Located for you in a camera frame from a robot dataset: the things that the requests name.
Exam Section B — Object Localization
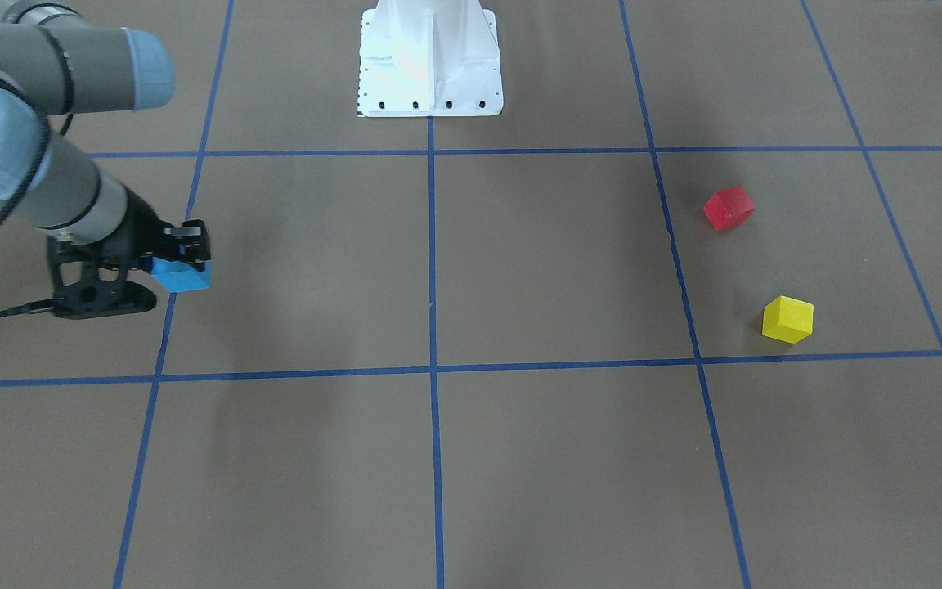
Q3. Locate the red cube block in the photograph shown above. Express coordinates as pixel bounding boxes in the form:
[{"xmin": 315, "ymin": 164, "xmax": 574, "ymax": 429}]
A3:
[{"xmin": 702, "ymin": 184, "xmax": 756, "ymax": 232}]

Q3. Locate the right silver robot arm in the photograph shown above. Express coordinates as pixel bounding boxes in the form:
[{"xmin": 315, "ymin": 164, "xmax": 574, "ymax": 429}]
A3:
[{"xmin": 0, "ymin": 1, "xmax": 210, "ymax": 272}]

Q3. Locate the brown paper table cover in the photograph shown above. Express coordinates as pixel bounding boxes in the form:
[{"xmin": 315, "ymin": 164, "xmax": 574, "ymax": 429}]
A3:
[{"xmin": 0, "ymin": 1, "xmax": 942, "ymax": 588}]

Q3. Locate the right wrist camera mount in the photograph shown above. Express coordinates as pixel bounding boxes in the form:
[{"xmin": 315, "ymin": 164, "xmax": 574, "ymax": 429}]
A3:
[{"xmin": 47, "ymin": 237, "xmax": 157, "ymax": 320}]

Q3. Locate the yellow cube block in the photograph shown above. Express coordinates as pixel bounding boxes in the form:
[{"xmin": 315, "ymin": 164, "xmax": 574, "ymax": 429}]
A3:
[{"xmin": 761, "ymin": 297, "xmax": 815, "ymax": 344}]

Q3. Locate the blue cube block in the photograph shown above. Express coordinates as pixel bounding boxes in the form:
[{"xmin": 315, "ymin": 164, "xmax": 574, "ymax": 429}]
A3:
[{"xmin": 150, "ymin": 258, "xmax": 212, "ymax": 294}]

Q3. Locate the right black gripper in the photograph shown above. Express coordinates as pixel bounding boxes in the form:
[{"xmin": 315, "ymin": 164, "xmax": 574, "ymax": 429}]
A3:
[{"xmin": 100, "ymin": 190, "xmax": 212, "ymax": 271}]

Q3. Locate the white pedestal column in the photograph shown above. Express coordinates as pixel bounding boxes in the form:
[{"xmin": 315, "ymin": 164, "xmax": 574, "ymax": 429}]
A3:
[{"xmin": 357, "ymin": 1, "xmax": 505, "ymax": 117}]

